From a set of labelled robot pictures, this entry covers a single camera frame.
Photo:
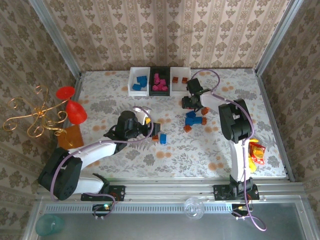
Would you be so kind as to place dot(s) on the teal plastic cup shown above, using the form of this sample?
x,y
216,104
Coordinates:
x,y
48,225

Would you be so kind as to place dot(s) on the aluminium mounting rail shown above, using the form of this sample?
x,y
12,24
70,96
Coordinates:
x,y
162,190

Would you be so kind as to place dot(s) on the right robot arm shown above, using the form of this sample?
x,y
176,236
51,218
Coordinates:
x,y
235,120

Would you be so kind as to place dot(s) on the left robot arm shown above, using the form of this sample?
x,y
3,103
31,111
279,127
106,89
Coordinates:
x,y
60,180

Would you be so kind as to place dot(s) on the grey metal tray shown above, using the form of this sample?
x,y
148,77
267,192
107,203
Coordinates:
x,y
150,227

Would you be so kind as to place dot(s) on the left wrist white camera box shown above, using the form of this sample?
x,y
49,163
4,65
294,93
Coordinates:
x,y
143,116

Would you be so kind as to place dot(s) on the long blue lego brick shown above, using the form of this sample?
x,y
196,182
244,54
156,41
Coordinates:
x,y
142,79

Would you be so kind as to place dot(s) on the aluminium corner post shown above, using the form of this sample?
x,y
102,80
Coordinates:
x,y
277,37
55,37

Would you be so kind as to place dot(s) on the red plastic wine glass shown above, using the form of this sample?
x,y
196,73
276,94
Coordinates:
x,y
75,112

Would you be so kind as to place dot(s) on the white plastic bin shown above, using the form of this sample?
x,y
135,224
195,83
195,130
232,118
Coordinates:
x,y
137,93
180,93

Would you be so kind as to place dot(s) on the clear drinking glass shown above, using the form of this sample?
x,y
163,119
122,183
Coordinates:
x,y
194,208

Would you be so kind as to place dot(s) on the small black electronics box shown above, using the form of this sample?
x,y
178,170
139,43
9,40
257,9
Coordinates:
x,y
101,208

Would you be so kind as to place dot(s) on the orange square block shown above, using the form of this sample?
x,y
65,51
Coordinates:
x,y
72,140

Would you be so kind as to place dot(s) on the pink lego brick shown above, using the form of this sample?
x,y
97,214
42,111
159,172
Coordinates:
x,y
160,86
155,87
157,81
156,76
165,88
163,82

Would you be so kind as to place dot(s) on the yellow snack bag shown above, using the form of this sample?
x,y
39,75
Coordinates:
x,y
257,152

